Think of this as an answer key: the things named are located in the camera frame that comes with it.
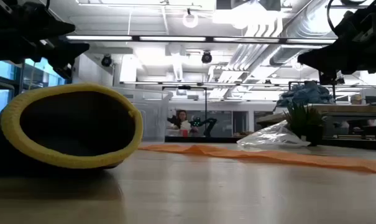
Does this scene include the small green potted plant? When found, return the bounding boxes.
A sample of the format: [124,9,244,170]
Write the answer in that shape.
[283,101,327,147]

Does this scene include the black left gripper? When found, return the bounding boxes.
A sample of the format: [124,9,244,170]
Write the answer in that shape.
[0,0,90,78]

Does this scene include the white round ceiling lamp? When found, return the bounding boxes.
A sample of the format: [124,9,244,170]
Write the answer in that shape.
[181,8,199,29]

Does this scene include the wooden workbench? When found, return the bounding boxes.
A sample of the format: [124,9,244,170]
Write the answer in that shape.
[255,103,376,139]

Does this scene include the grey printed glove yellow cuff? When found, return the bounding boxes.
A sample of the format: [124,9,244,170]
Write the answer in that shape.
[0,82,144,177]

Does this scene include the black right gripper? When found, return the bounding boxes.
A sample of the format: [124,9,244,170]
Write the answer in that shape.
[298,0,376,85]

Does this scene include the orange bandage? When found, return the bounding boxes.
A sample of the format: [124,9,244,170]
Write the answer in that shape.
[137,143,376,175]

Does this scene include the blue cloth pile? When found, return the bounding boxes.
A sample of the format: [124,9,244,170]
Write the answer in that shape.
[275,80,335,109]

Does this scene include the clear plastic bag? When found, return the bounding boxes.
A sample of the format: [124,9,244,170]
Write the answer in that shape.
[236,119,312,148]

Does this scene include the person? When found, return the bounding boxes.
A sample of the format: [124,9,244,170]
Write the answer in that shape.
[167,109,193,138]
[342,93,376,129]

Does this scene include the clear plastic bin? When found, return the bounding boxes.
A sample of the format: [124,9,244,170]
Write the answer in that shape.
[112,86,173,143]

